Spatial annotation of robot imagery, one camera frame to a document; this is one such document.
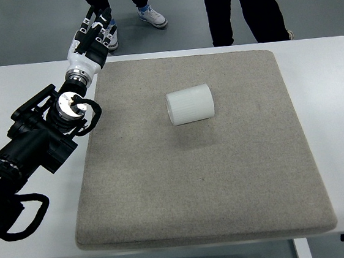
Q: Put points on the person in black trousers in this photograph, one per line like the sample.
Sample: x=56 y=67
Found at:
x=257 y=6

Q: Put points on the beige fabric mat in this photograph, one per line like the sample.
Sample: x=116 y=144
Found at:
x=201 y=169

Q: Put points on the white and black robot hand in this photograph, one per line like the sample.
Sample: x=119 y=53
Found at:
x=83 y=62

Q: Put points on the white table leg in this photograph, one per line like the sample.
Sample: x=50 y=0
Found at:
x=302 y=251

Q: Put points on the white ribbed cup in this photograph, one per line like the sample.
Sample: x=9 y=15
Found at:
x=191 y=105

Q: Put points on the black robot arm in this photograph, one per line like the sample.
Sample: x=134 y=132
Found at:
x=29 y=144

